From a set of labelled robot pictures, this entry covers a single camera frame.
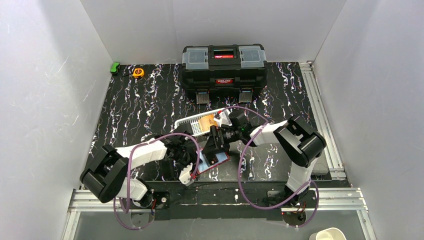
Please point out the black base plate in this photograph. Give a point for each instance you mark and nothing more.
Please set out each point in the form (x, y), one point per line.
(208, 200)

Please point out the red leather card holder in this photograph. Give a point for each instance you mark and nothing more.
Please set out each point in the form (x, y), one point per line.
(205, 164)

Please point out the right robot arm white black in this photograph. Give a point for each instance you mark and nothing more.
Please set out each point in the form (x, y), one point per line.
(301, 142)

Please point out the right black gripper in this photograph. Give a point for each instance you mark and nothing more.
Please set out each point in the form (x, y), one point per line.
(215, 141)

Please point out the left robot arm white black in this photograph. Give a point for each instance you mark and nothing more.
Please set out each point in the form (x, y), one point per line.
(108, 174)

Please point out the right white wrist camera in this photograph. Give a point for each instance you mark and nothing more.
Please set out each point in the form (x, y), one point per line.
(222, 118)

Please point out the white plastic basket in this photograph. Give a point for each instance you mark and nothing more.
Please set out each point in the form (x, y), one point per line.
(191, 122)

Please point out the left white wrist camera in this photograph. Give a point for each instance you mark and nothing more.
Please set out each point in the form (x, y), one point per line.
(185, 176)

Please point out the orange tape measure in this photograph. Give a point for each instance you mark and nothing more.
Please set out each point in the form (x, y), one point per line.
(138, 73)

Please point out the white cup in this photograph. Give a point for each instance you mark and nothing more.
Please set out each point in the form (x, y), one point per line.
(331, 233)

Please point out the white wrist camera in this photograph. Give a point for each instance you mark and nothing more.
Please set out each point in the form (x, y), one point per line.
(222, 118)
(185, 176)

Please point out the black VIP card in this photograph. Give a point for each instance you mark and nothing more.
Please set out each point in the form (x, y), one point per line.
(212, 158)

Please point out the black plastic toolbox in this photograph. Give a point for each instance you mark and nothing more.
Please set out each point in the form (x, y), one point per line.
(210, 71)

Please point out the aluminium rail frame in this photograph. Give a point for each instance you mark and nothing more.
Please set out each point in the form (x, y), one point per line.
(325, 198)

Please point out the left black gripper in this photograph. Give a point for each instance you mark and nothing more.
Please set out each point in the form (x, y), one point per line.
(189, 158)

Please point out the green small object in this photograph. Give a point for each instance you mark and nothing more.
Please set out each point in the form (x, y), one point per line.
(114, 69)

